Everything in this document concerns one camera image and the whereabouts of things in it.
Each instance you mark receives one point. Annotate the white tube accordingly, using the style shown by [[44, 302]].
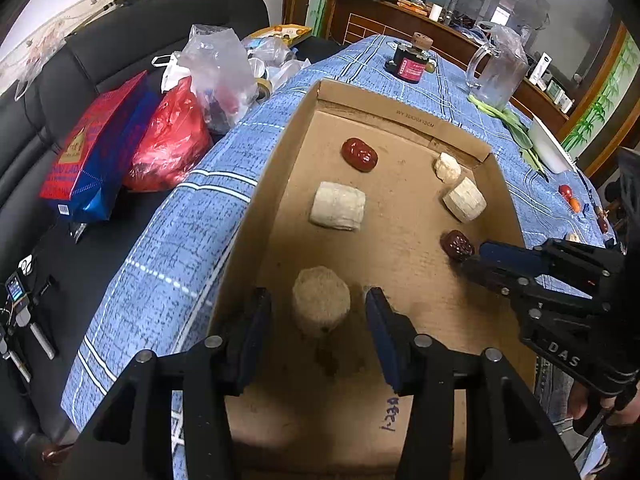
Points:
[[542, 67]]

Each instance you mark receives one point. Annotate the black tag with barcode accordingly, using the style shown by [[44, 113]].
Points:
[[77, 231]]

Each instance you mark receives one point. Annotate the yellow packet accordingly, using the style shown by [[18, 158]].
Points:
[[285, 32]]

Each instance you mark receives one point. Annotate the clear glass pitcher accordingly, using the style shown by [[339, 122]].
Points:
[[495, 67]]

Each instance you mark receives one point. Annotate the green vegetable stalks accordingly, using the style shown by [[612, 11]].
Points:
[[505, 120]]

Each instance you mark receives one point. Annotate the red and blue snack bag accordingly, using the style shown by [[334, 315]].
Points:
[[95, 155]]

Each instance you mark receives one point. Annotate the white cup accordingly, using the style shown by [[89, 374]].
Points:
[[436, 11]]

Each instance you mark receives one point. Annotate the white plastic basin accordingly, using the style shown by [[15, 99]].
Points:
[[550, 146]]

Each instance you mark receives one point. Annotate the black leather sofa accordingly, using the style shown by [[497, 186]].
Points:
[[100, 50]]

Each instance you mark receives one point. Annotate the black jar with red label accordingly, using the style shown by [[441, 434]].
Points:
[[407, 64]]

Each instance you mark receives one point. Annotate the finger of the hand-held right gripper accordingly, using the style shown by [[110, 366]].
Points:
[[505, 256], [492, 277]]

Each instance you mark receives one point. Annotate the person's right hand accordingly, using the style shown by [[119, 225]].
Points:
[[577, 400]]

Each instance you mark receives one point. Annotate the brown cardboard box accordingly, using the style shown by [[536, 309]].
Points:
[[320, 160]]

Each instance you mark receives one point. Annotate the wooden counter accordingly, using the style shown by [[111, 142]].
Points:
[[400, 27]]

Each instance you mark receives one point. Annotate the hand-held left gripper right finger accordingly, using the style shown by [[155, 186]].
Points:
[[382, 330]]

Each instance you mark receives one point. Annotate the white plastic bag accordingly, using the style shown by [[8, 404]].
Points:
[[172, 69]]

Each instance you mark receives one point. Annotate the red tomato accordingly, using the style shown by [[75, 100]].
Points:
[[565, 191]]

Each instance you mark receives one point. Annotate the red plastic bag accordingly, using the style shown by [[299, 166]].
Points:
[[167, 145]]

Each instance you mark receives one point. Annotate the brown wooden stool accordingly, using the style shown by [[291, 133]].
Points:
[[56, 455]]

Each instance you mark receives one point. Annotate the clear plastic wrap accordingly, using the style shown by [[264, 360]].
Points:
[[37, 60]]

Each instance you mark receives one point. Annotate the small device with screen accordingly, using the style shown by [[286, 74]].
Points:
[[15, 295]]

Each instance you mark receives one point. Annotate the blue plaid tablecloth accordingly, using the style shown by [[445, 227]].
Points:
[[200, 220]]

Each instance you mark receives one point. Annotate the crumpled clear plastic bag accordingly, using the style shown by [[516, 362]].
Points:
[[275, 57]]

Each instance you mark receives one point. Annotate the dried red date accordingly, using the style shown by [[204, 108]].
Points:
[[603, 224], [455, 244], [359, 154]]

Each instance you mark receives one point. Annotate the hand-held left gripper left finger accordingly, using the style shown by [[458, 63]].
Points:
[[255, 335]]

